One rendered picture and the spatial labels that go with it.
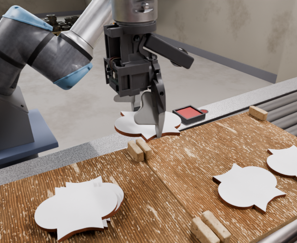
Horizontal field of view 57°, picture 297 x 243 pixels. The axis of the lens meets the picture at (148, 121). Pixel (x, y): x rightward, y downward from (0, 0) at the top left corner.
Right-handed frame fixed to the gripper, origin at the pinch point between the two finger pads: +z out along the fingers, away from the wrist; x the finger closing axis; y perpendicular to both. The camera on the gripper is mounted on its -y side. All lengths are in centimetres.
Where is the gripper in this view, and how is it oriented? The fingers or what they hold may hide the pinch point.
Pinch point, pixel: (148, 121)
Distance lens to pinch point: 57.3
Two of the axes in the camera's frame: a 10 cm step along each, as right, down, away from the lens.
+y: -8.8, 2.5, -3.9
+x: 4.7, 4.4, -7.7
